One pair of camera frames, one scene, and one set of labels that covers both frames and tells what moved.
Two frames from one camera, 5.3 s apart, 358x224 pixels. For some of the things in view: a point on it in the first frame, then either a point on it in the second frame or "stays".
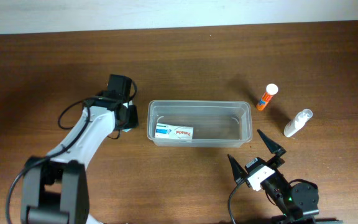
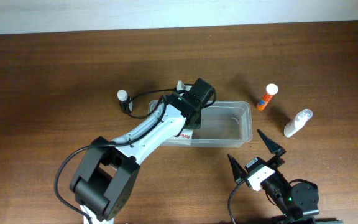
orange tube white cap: (271, 90) stays
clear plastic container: (215, 123) stays
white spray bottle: (298, 122) stays
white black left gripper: (132, 116) to (194, 120)
